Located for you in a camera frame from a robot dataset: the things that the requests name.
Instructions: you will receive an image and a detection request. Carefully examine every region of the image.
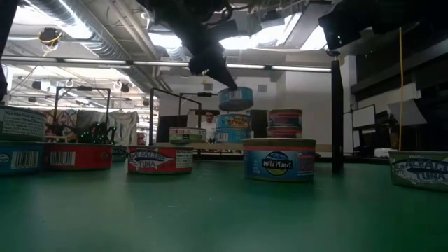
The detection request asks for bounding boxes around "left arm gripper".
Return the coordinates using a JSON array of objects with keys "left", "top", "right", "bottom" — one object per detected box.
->
[{"left": 153, "top": 0, "right": 239, "bottom": 91}]

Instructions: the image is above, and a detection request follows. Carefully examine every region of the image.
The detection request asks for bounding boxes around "teal yellowfin tuna can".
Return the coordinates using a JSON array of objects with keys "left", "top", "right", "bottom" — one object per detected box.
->
[
  {"left": 215, "top": 128, "right": 252, "bottom": 144},
  {"left": 214, "top": 113, "right": 252, "bottom": 131},
  {"left": 218, "top": 86, "right": 254, "bottom": 113}
]

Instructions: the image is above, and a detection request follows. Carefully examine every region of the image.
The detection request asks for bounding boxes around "green albacore tuna can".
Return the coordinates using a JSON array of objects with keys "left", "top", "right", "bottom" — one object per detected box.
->
[
  {"left": 169, "top": 126, "right": 208, "bottom": 146},
  {"left": 388, "top": 150, "right": 448, "bottom": 193},
  {"left": 0, "top": 106, "right": 48, "bottom": 143}
]

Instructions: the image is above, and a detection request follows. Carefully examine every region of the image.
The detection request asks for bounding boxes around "red albacore tuna can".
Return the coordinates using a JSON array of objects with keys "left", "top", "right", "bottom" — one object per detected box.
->
[
  {"left": 43, "top": 142, "right": 114, "bottom": 172},
  {"left": 127, "top": 145, "right": 194, "bottom": 175}
]

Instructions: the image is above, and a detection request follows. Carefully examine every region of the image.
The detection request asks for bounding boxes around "blue label seafood can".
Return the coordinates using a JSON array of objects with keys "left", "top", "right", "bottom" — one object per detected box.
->
[
  {"left": 111, "top": 146, "right": 129, "bottom": 164},
  {"left": 0, "top": 141, "right": 46, "bottom": 176}
]

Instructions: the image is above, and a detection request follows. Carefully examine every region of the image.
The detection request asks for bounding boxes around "ceiling tube light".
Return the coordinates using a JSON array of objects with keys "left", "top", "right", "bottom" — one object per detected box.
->
[
  {"left": 271, "top": 66, "right": 332, "bottom": 73},
  {"left": 62, "top": 58, "right": 127, "bottom": 65},
  {"left": 227, "top": 64, "right": 266, "bottom": 70},
  {"left": 15, "top": 55, "right": 57, "bottom": 62},
  {"left": 132, "top": 61, "right": 192, "bottom": 67}
]

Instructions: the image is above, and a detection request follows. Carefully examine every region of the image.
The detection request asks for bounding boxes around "person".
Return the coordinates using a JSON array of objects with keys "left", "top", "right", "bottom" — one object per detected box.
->
[{"left": 201, "top": 111, "right": 217, "bottom": 143}]

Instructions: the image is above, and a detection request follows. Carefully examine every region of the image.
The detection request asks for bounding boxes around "slanted ceiling light panel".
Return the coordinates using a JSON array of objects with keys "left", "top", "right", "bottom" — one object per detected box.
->
[{"left": 218, "top": 10, "right": 328, "bottom": 52}]

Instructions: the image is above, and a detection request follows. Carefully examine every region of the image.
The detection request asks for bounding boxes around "bright ceiling light panel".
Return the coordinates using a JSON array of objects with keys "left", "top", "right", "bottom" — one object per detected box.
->
[{"left": 146, "top": 31, "right": 253, "bottom": 50}]

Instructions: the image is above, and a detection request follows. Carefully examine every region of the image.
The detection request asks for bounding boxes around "black monitor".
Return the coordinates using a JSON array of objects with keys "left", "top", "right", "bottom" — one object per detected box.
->
[{"left": 155, "top": 114, "right": 189, "bottom": 144}]

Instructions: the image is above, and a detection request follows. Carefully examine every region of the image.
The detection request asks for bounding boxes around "white board panel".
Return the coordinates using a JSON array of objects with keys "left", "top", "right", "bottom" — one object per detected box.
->
[{"left": 351, "top": 104, "right": 377, "bottom": 129}]

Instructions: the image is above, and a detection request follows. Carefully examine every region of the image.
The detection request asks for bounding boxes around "grey hanging cloth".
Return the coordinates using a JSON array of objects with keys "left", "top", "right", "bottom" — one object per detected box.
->
[{"left": 106, "top": 111, "right": 140, "bottom": 146}]

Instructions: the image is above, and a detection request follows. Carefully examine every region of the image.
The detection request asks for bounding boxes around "small white box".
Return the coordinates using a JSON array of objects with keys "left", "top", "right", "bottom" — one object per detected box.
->
[{"left": 374, "top": 147, "right": 400, "bottom": 159}]

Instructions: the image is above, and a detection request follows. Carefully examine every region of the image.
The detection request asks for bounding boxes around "green table mat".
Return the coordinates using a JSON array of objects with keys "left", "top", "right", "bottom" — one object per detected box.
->
[{"left": 0, "top": 159, "right": 448, "bottom": 252}]

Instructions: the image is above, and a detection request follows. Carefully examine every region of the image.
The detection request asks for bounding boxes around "colourful hanging cloth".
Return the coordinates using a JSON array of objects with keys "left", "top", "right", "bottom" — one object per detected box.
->
[{"left": 43, "top": 108, "right": 78, "bottom": 138}]

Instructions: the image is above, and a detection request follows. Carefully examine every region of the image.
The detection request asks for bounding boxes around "black background camera frame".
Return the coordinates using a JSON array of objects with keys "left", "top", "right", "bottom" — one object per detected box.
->
[
  {"left": 178, "top": 92, "right": 221, "bottom": 118},
  {"left": 52, "top": 85, "right": 112, "bottom": 144}
]

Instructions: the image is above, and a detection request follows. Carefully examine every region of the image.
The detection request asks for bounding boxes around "yellow hanging cord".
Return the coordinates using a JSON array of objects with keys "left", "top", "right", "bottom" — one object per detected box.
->
[{"left": 398, "top": 27, "right": 404, "bottom": 151}]

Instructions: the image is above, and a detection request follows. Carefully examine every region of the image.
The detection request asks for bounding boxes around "wooden shelf black metal frame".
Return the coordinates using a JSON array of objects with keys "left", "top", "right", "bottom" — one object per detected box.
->
[{"left": 149, "top": 50, "right": 344, "bottom": 175}]

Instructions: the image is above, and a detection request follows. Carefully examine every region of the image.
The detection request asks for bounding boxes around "long silver corrugated duct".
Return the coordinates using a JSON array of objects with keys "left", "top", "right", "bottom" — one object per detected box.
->
[{"left": 27, "top": 0, "right": 172, "bottom": 92}]

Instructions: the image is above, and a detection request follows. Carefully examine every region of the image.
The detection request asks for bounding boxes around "black yellow ceiling cord reel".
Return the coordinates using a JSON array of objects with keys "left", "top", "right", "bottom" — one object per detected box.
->
[{"left": 37, "top": 27, "right": 63, "bottom": 47}]

